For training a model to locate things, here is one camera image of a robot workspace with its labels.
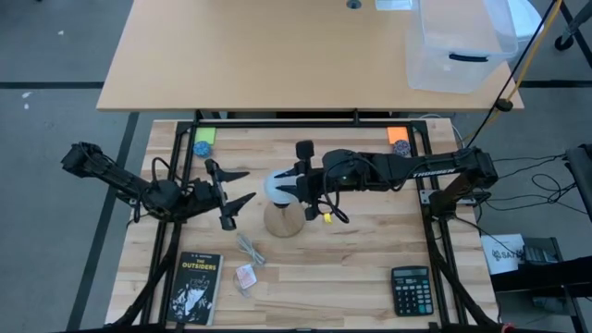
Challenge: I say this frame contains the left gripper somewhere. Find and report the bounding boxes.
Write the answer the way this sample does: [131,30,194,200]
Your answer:
[184,158,257,231]

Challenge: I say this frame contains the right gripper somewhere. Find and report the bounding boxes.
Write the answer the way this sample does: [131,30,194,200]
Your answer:
[275,139,341,222]

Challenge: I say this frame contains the white light bulb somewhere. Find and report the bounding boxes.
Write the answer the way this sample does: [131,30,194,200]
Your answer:
[263,168,302,208]

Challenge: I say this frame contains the wooden base lamp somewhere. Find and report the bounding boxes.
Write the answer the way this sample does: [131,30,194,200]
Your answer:
[263,198,306,240]

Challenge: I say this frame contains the green sticky note pad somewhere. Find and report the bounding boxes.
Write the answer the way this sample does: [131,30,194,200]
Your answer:
[193,127,217,145]

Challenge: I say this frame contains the black Outsiders paperback book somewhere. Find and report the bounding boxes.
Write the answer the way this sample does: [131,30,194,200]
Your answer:
[166,251,225,327]

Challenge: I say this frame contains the orange sticky note pad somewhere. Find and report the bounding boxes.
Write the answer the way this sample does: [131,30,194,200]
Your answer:
[386,126,411,145]

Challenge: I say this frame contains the light wooden desk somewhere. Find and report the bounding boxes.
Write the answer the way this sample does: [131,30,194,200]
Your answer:
[95,0,525,113]

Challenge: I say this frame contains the black desk calculator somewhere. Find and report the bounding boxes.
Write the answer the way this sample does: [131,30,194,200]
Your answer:
[390,265,435,317]

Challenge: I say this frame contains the white paper sheet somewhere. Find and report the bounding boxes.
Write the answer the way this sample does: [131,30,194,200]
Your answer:
[375,0,413,12]

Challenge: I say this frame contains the clear plastic storage bin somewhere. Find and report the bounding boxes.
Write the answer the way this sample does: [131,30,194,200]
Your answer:
[405,0,519,95]

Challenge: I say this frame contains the white printed paper sign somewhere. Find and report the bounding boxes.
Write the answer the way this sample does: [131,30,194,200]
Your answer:
[480,233,527,276]

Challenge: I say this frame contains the black equipment box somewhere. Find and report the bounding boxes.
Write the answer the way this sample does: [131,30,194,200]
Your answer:
[489,237,592,315]

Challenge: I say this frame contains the chair leg with caster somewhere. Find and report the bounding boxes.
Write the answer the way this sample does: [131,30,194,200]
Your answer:
[553,0,592,52]

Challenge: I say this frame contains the black cable with yellow tag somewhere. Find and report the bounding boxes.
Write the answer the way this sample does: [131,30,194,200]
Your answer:
[321,182,352,227]

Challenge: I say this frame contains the white red cord tag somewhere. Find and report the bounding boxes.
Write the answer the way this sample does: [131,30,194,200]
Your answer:
[233,263,259,298]

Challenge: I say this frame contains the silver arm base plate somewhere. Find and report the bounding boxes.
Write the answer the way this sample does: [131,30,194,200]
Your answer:
[418,188,477,208]

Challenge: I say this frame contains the black floor cables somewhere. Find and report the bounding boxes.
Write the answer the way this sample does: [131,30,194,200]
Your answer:
[480,154,579,216]

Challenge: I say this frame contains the black hanging cable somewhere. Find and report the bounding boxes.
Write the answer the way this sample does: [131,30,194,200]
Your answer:
[461,0,559,150]

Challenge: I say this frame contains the yellow hanging cable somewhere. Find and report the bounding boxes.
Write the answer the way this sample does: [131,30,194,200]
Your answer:
[462,0,564,144]

